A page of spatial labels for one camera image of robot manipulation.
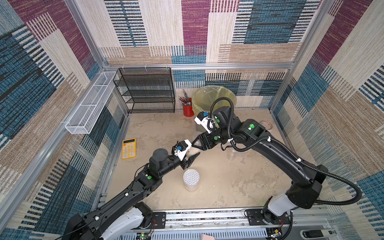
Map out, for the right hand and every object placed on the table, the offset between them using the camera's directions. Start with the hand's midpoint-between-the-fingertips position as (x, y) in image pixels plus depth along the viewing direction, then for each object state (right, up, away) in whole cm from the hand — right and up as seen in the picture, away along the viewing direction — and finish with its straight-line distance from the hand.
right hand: (200, 143), depth 68 cm
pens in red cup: (-9, +26, +44) cm, 52 cm away
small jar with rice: (+20, -11, +26) cm, 35 cm away
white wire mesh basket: (-55, +10, +4) cm, 56 cm away
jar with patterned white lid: (-4, -19, +7) cm, 20 cm away
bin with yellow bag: (+3, +26, +29) cm, 40 cm away
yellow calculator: (-45, -7, +31) cm, 55 cm away
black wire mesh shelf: (-37, +33, +42) cm, 66 cm away
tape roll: (+51, +8, +44) cm, 68 cm away
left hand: (-3, -2, +4) cm, 5 cm away
